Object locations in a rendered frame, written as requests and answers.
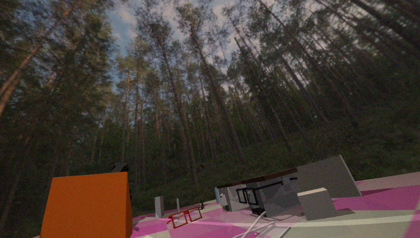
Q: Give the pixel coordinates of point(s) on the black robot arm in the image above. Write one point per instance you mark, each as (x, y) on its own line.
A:
(120, 167)

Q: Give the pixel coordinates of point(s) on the red glasses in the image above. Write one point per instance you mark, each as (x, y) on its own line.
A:
(179, 219)

